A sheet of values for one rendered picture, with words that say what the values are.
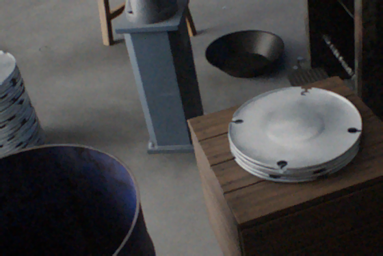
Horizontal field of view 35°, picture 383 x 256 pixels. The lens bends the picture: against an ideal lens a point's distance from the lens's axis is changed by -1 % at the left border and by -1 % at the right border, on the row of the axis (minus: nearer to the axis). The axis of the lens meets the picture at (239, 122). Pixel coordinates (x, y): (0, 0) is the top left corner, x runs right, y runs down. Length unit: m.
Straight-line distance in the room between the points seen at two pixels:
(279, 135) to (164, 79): 0.58
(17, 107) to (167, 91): 0.48
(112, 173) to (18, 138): 0.82
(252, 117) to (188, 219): 0.45
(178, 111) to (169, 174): 0.19
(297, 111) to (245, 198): 0.26
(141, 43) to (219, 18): 0.99
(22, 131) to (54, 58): 0.72
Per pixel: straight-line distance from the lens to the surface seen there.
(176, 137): 1.90
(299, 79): 1.89
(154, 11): 1.69
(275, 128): 1.31
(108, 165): 1.21
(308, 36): 2.09
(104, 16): 2.57
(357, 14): 1.56
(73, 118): 2.21
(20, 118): 1.97
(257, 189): 1.23
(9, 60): 2.02
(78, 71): 2.50
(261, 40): 2.37
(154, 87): 1.80
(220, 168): 1.29
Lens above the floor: 1.19
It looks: 36 degrees down
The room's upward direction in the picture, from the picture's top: 8 degrees counter-clockwise
